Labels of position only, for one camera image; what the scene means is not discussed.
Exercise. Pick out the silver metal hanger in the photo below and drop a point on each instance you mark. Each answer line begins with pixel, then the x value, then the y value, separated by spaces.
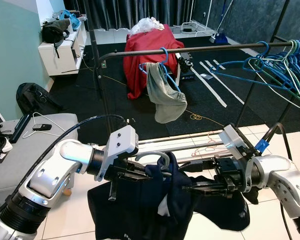
pixel 152 154

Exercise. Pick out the navy printed shirt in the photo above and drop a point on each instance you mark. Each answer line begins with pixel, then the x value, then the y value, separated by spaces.
pixel 140 215

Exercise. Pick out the pink hanger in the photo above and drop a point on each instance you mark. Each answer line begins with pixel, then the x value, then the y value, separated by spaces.
pixel 210 145

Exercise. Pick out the grey beige garment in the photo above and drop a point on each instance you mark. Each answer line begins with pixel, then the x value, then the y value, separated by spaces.
pixel 167 100

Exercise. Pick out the white floor slat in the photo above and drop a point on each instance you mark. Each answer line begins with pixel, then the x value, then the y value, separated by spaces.
pixel 208 86
pixel 222 81

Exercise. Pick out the black phone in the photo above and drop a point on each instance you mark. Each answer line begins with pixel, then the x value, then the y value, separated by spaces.
pixel 42 127

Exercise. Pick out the grey ottoman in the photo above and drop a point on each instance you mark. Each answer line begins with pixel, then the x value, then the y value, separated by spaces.
pixel 20 155

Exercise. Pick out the small grey floor box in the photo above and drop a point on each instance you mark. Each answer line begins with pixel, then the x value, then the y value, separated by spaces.
pixel 103 64

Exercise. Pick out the black metal device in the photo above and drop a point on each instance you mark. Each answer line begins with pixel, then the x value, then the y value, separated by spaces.
pixel 186 67

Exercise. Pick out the black backpack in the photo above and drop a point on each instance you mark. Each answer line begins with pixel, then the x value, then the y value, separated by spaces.
pixel 37 99

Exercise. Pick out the black long case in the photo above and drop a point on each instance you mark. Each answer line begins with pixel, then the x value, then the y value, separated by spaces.
pixel 20 128

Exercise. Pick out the black clothes rack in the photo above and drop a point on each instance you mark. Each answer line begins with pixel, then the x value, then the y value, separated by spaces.
pixel 215 47

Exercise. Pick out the red cloth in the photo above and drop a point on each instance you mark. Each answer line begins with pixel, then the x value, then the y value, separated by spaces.
pixel 150 42

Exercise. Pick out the white shelf unit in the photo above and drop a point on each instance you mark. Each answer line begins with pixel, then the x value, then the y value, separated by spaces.
pixel 55 59

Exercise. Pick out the white low platform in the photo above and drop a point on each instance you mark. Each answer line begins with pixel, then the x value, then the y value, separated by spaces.
pixel 112 36

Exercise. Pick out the blue mop head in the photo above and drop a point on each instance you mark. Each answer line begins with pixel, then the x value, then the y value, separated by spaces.
pixel 218 38

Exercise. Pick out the white plastic bag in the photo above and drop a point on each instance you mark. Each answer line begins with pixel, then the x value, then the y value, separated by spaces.
pixel 148 25

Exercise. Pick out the black handbag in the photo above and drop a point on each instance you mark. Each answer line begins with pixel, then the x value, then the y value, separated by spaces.
pixel 55 31

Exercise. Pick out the dark curtain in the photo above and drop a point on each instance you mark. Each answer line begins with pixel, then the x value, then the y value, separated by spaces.
pixel 135 11

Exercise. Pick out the blue plastic bag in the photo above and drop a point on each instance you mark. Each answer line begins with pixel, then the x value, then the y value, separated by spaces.
pixel 71 18

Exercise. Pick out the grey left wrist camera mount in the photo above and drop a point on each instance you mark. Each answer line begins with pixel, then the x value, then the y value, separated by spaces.
pixel 121 142

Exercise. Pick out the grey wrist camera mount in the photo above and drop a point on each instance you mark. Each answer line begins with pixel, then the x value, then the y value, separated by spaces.
pixel 121 142
pixel 232 137

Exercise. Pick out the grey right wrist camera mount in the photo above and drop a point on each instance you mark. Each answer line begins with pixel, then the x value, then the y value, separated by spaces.
pixel 232 137

